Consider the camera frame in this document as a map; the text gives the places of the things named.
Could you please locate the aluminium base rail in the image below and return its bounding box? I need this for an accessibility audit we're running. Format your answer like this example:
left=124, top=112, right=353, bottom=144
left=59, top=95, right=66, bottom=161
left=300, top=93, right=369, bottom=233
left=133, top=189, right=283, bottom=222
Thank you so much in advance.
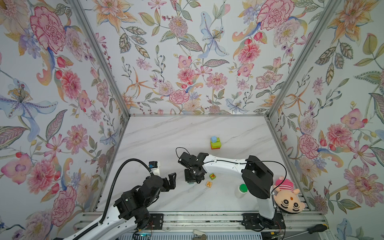
left=73, top=210, right=331, bottom=233

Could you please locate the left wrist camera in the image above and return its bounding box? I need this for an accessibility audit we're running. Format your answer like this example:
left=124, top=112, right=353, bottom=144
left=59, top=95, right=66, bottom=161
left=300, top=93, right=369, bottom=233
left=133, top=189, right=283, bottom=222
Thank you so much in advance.
left=149, top=161, right=161, bottom=177

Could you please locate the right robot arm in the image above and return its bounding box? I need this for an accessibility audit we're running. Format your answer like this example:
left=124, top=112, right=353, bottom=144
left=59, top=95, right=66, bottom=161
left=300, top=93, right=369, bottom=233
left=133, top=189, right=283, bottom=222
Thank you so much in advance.
left=178, top=152, right=277, bottom=222

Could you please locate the white bottle green cap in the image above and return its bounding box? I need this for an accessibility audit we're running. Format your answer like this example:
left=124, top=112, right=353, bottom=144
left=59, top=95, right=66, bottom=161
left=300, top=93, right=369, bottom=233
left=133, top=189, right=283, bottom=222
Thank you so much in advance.
left=235, top=184, right=248, bottom=199

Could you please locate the black handled screwdriver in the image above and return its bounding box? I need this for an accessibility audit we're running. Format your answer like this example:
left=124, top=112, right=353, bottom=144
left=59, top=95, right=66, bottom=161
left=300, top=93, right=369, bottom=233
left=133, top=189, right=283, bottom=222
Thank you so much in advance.
left=282, top=224, right=328, bottom=240

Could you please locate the green block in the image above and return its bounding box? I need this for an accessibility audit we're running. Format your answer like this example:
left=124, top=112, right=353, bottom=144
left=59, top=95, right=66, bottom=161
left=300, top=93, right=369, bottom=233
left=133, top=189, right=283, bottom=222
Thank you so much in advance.
left=210, top=138, right=222, bottom=148

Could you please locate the pink plush toy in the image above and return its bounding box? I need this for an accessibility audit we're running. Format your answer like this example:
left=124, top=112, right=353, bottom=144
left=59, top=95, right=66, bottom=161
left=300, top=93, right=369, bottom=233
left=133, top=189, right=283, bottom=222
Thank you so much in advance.
left=273, top=176, right=305, bottom=214

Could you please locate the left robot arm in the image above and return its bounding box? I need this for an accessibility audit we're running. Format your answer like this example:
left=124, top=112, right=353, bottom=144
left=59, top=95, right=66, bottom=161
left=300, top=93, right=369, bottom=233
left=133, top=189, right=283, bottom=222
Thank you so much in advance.
left=66, top=173, right=177, bottom=240

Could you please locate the green cube red print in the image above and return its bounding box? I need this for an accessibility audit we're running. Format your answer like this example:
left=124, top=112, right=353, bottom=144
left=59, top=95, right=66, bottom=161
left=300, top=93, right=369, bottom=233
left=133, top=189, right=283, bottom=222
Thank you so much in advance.
left=209, top=173, right=216, bottom=180

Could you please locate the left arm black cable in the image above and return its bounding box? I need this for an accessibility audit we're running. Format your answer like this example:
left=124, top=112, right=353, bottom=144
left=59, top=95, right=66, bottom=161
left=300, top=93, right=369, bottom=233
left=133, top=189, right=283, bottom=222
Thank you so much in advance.
left=71, top=158, right=152, bottom=240

